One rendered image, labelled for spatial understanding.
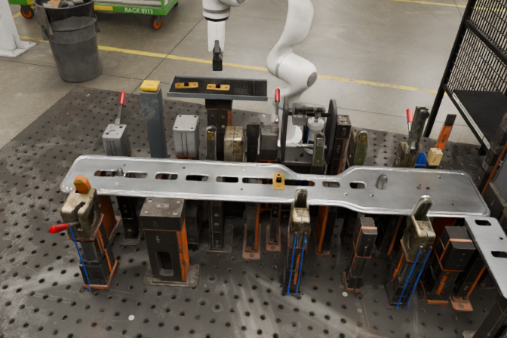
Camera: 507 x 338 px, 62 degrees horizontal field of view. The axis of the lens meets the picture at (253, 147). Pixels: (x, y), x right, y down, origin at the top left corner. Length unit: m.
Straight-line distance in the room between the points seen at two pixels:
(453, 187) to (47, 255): 1.43
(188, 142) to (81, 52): 2.79
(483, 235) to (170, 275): 0.98
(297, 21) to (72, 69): 2.90
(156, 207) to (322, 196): 0.52
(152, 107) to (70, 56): 2.58
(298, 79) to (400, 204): 0.64
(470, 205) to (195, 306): 0.94
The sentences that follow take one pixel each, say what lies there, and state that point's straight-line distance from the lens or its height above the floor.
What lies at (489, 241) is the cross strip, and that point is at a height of 1.00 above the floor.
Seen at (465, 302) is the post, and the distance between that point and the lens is 1.64.
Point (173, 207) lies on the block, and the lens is 1.28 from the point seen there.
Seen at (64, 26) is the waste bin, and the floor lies 0.56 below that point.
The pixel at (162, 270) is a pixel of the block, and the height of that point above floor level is 0.74.
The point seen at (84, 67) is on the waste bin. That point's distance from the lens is 4.23.
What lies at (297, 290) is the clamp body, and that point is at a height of 0.71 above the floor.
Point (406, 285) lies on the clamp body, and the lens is 1.45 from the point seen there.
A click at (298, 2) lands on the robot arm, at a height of 1.42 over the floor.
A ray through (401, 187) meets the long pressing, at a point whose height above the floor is 1.00.
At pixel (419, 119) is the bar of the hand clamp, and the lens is 1.53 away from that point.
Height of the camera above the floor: 1.93
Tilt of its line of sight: 37 degrees down
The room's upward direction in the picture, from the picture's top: 2 degrees clockwise
